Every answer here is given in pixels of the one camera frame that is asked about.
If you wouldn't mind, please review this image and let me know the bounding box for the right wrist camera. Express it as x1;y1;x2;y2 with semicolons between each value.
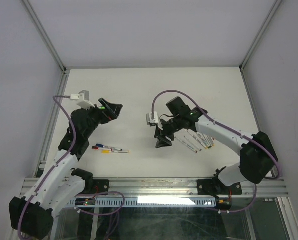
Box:
146;111;160;127

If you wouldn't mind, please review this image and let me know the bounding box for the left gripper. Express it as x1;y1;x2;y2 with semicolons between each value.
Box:
82;98;122;139

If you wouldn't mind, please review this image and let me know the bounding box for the aluminium front rail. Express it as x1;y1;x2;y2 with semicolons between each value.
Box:
20;176;290;198

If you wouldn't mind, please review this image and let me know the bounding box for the slotted cable duct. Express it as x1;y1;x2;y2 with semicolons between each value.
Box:
66;196;217;208

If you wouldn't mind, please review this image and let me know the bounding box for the right frame post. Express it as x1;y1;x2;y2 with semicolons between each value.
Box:
239;0;284;72

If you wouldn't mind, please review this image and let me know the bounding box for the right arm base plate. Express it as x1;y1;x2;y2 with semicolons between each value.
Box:
196;178;243;197

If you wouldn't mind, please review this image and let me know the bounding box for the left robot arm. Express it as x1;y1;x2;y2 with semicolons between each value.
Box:
9;95;123;240

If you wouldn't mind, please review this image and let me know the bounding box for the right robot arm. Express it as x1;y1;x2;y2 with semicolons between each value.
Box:
146;97;278;194

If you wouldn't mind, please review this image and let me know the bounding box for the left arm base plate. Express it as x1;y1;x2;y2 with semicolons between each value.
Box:
79;179;110;195

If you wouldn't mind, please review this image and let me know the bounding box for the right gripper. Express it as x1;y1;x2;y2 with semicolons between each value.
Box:
154;115;183;149

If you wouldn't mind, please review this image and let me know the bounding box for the red brown capped pen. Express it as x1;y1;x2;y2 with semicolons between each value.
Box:
200;134;212;149

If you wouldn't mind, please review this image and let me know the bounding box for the left frame post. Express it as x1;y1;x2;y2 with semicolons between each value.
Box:
20;0;67;73

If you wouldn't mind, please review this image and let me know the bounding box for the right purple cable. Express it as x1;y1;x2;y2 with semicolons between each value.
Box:
151;89;283;215

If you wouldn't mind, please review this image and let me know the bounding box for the purple pen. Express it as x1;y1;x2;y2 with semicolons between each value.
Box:
175;137;198;154

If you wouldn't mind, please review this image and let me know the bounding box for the frame post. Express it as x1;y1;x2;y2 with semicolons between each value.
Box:
20;0;67;73
239;0;284;72

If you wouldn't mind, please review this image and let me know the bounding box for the pile of capped pens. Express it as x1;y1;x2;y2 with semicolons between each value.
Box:
91;143;130;154

